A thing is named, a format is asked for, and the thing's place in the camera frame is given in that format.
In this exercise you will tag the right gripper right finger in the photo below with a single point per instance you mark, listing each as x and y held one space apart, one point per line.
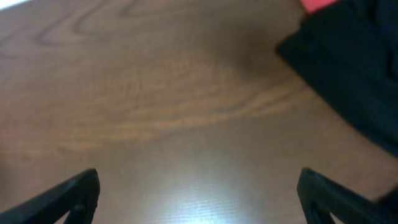
322 198

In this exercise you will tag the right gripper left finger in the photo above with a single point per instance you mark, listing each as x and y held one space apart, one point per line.
76 197

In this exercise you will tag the black garment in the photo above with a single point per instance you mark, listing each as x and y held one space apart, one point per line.
347 52

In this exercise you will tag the red cloth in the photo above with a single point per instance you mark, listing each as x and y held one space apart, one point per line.
311 6

